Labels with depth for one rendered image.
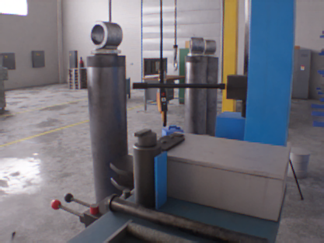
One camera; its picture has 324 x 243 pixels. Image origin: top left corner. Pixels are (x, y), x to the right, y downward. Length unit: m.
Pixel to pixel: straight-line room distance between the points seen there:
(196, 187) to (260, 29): 0.62
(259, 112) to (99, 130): 0.82
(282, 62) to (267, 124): 0.24
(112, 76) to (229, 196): 0.92
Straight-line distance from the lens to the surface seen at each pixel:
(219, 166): 0.71
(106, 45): 1.47
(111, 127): 1.47
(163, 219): 0.66
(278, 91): 1.06
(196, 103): 2.60
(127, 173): 1.14
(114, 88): 1.44
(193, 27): 12.74
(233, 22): 3.81
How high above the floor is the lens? 1.45
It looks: 13 degrees down
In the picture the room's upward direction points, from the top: straight up
